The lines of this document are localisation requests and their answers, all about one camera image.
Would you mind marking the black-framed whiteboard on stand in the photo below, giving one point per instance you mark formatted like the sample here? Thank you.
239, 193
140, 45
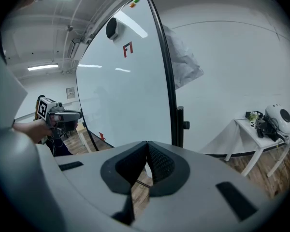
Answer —
125, 93

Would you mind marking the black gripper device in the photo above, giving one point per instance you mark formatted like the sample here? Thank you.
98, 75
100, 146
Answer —
265, 129

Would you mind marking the grey wall panel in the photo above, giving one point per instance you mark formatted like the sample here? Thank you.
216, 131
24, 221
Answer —
70, 93

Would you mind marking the person's left forearm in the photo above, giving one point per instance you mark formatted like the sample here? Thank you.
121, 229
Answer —
31, 130

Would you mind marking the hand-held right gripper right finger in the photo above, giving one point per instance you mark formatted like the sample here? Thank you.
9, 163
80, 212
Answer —
207, 190

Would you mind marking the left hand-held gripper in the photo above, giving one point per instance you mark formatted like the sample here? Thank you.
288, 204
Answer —
44, 107

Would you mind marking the person's left hand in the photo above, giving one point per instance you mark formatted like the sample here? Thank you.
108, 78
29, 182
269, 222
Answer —
54, 122

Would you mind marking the white plastic bag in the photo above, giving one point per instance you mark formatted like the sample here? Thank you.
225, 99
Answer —
183, 64

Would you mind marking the ceiling tube light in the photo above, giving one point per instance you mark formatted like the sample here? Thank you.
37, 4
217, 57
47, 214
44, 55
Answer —
42, 67

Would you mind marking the small pale plant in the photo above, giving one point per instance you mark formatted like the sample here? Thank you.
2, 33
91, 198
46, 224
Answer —
251, 116

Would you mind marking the black whiteboard eraser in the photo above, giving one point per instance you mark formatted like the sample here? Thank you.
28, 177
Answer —
111, 28

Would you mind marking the white rounded device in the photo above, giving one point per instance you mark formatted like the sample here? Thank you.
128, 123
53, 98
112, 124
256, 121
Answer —
278, 120

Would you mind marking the wooden table white legs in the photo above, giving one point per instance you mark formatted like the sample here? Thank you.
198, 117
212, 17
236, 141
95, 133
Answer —
81, 127

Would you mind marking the orange round magnet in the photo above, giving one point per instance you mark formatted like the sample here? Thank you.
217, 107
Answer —
132, 5

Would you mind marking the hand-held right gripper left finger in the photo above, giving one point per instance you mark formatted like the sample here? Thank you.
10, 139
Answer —
87, 178

